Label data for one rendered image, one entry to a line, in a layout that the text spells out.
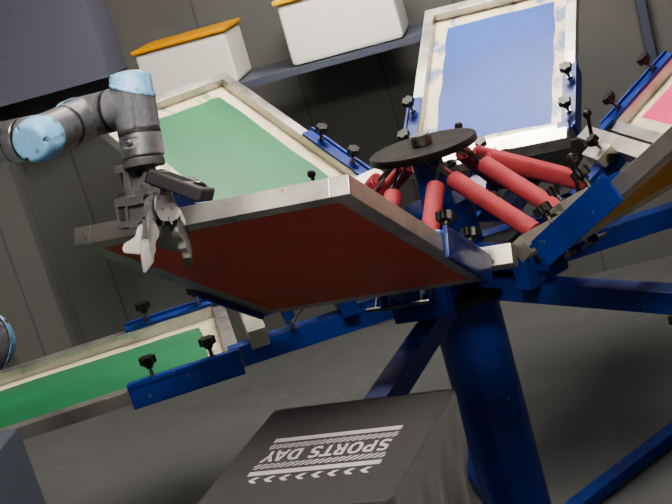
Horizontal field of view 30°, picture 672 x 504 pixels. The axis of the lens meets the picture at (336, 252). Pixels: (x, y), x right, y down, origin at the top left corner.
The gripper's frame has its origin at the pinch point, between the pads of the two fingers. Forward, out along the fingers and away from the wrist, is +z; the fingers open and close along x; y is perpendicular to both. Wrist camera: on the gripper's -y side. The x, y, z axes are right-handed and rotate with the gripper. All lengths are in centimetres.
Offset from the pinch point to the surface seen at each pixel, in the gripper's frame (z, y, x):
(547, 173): -13, -31, -159
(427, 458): 45, -23, -49
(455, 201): -10, -6, -148
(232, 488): 45, 16, -37
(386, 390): 34, -2, -84
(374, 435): 40, -10, -54
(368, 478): 45, -15, -36
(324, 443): 40, 1, -53
